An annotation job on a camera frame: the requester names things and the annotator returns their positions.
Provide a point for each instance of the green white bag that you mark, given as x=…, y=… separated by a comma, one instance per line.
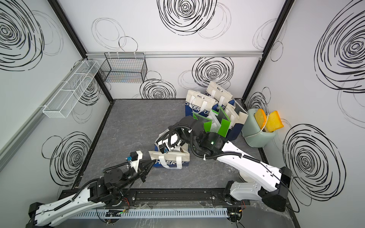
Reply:
x=220, y=122
x=206, y=122

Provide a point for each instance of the white wire shelf basket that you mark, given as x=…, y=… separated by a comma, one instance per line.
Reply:
x=80, y=87

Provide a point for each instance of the blue beige bag back row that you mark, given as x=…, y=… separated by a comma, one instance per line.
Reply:
x=222, y=96

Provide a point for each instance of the blue beige bag first row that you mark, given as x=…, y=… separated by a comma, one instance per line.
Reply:
x=176, y=159

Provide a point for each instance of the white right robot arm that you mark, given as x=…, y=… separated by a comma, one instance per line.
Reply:
x=269, y=184

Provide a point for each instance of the grey slotted cable duct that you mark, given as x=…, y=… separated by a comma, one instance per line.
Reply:
x=154, y=213

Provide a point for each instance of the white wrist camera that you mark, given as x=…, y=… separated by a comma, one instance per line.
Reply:
x=133, y=160
x=163, y=146

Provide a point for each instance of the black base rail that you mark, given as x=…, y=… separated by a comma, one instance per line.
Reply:
x=217, y=197

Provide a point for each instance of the black corner frame post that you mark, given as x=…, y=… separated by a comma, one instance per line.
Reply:
x=55, y=5
x=271, y=40

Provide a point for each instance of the black corner frame post right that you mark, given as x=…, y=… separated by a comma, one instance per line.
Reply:
x=271, y=40

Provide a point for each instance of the blue beige takeout bag front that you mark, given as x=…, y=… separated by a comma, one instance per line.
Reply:
x=238, y=116

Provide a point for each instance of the aluminium wall rail left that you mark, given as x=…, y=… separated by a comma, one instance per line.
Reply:
x=20, y=137

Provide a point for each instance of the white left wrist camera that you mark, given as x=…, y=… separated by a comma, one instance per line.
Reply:
x=133, y=160

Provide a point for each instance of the black corner frame post left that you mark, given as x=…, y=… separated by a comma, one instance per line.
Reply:
x=55, y=5

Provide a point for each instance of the aluminium wall rail back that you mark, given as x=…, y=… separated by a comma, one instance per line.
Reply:
x=176, y=54

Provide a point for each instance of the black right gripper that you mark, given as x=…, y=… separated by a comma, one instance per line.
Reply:
x=181, y=142

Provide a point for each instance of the clear wine glass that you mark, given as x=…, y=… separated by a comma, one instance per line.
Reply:
x=231, y=171

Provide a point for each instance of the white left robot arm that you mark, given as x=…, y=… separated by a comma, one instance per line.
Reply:
x=98, y=192

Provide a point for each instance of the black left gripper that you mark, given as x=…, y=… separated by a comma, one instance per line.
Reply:
x=144, y=171

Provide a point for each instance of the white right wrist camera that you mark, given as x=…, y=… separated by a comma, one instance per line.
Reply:
x=163, y=146

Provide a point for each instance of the aluminium wall rail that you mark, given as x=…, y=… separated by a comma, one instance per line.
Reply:
x=20, y=137
x=176, y=54

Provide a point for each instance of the black wire basket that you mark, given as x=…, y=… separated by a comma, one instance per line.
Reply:
x=129, y=67

